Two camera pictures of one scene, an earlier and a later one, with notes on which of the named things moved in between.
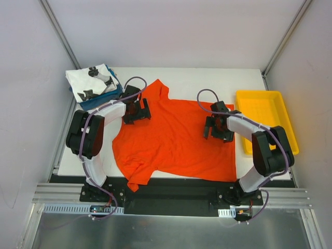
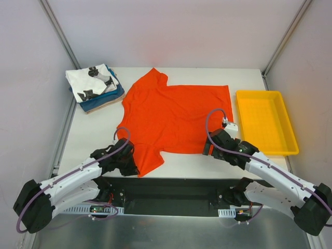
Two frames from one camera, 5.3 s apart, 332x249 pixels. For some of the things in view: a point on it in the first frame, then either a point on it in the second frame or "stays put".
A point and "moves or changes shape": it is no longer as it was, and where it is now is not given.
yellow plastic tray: [267, 108] stays put
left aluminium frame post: [60, 34] stays put
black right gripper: [214, 128] to [212, 146]
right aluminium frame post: [303, 9] stays put
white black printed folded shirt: [88, 82] stays put
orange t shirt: [172, 141] moves or changes shape
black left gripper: [140, 113] to [128, 166]
